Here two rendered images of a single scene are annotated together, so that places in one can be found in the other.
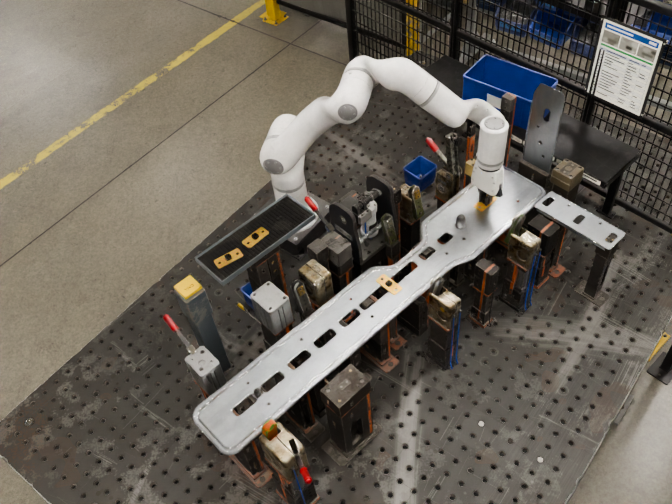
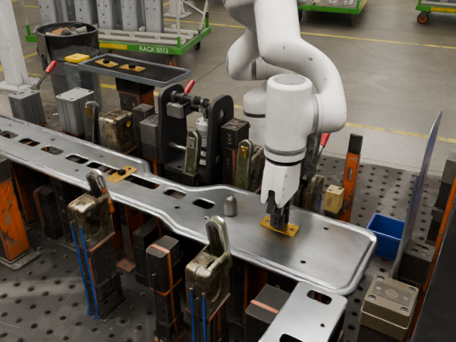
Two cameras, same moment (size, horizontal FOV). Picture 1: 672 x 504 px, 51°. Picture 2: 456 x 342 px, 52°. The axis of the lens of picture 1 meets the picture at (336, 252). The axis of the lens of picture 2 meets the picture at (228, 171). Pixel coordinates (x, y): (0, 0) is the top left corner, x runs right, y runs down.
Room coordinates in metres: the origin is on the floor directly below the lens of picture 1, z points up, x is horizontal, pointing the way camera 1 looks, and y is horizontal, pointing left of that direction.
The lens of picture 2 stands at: (1.20, -1.26, 1.65)
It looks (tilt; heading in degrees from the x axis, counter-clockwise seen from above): 30 degrees down; 69
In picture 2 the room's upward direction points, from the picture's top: straight up
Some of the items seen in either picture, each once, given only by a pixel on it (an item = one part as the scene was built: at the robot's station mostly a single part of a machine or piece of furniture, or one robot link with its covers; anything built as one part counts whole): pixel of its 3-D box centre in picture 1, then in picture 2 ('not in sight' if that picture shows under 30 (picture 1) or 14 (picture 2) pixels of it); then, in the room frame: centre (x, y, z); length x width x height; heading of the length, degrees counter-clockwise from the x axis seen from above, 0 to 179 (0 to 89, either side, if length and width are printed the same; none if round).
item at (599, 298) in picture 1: (599, 267); not in sight; (1.40, -0.87, 0.84); 0.11 x 0.06 x 0.29; 38
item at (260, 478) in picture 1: (240, 442); not in sight; (0.94, 0.34, 0.84); 0.18 x 0.06 x 0.29; 38
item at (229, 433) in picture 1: (386, 290); (115, 175); (1.31, -0.14, 1.00); 1.38 x 0.22 x 0.02; 128
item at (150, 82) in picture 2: (256, 237); (134, 69); (1.45, 0.24, 1.16); 0.37 x 0.14 x 0.02; 128
